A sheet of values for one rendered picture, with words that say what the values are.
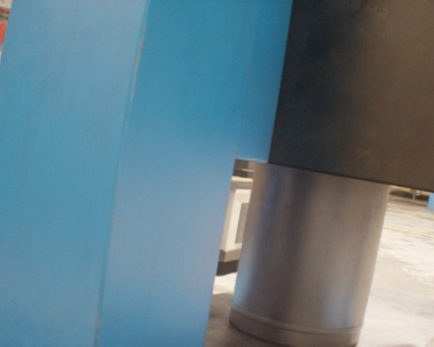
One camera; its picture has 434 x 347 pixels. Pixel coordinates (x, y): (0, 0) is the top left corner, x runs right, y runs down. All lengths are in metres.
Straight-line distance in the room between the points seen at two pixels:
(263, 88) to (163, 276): 0.22
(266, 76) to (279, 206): 0.29
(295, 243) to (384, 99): 0.32
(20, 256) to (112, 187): 0.13
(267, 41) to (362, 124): 0.12
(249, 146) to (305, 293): 0.32
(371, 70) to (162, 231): 0.26
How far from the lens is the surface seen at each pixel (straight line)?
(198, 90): 0.52
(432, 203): 9.47
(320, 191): 0.84
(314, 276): 0.86
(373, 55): 0.61
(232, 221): 2.00
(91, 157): 0.47
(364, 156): 0.60
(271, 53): 0.62
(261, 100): 0.61
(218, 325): 0.94
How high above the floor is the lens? 0.42
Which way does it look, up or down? 3 degrees down
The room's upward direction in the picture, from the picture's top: 9 degrees clockwise
